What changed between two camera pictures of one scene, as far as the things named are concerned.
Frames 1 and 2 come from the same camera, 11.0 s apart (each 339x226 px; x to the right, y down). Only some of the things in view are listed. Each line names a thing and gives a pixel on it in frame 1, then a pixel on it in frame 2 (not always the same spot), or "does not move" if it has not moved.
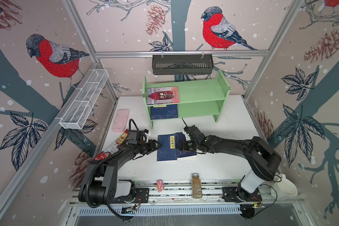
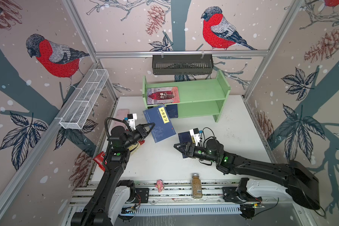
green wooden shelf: (197, 98) does not move
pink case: (121, 120) does not move
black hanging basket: (182, 64) does not move
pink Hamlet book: (162, 95) does not move
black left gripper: (152, 146) to (141, 131)
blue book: (168, 151) to (164, 128)
